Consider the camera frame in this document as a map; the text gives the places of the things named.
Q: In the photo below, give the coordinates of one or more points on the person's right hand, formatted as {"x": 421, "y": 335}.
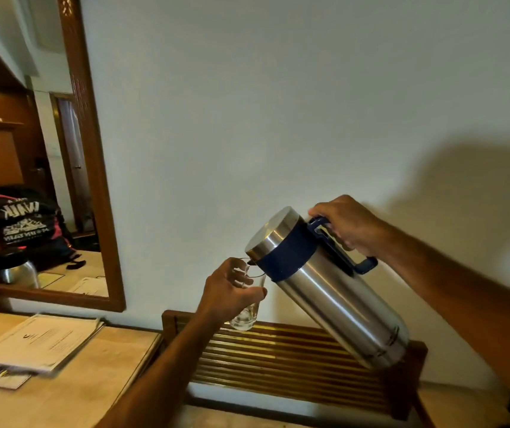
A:
{"x": 355, "y": 225}

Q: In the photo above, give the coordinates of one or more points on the person's left hand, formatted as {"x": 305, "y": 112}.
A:
{"x": 219, "y": 298}

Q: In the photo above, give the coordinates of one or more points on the person's right fingers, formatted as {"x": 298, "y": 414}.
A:
{"x": 335, "y": 222}

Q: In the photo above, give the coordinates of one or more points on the person's left thumb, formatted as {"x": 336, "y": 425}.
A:
{"x": 255, "y": 297}

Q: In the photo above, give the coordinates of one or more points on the clear drinking glass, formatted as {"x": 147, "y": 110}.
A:
{"x": 247, "y": 317}

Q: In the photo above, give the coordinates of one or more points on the steel flask with blue collar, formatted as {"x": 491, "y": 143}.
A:
{"x": 335, "y": 298}

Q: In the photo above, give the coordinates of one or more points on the person's left forearm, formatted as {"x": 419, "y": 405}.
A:
{"x": 161, "y": 378}

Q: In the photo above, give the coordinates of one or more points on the person's right forearm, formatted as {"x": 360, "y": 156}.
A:
{"x": 460, "y": 298}

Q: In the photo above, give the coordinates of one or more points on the wooden slatted luggage rack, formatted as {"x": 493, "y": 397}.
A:
{"x": 281, "y": 365}

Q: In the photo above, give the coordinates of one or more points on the white paper booklet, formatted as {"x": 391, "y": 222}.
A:
{"x": 36, "y": 341}

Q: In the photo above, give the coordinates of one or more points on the wooden framed wall mirror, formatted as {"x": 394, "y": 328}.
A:
{"x": 96, "y": 182}

